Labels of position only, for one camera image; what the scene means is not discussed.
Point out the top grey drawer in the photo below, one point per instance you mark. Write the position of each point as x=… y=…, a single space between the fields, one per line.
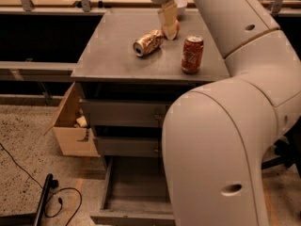
x=124 y=113

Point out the cardboard box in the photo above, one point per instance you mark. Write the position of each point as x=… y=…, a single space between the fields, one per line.
x=72 y=140

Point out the yellow sponge in box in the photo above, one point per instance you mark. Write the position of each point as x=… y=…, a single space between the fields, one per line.
x=81 y=121

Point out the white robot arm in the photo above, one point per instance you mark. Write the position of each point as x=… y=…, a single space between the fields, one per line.
x=215 y=136

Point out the black office chair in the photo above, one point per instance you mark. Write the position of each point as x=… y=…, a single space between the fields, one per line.
x=288 y=153

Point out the grey drawer cabinet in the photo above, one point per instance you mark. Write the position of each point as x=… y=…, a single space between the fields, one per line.
x=109 y=69

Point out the open bottom grey drawer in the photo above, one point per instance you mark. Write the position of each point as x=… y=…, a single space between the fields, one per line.
x=134 y=194

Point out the red apple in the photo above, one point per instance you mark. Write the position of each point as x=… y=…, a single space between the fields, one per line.
x=177 y=27

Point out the gold can lying down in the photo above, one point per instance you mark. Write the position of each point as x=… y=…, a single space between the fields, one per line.
x=148 y=43

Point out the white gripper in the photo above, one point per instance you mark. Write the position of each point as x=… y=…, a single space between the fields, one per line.
x=170 y=16

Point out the middle grey drawer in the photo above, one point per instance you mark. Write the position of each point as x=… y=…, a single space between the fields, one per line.
x=126 y=146

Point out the black stand base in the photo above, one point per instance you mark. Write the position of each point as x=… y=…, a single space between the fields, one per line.
x=32 y=219

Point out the white bowl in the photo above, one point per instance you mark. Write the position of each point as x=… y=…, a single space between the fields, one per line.
x=181 y=6

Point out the orange soda can upright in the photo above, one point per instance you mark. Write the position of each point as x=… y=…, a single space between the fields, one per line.
x=192 y=53

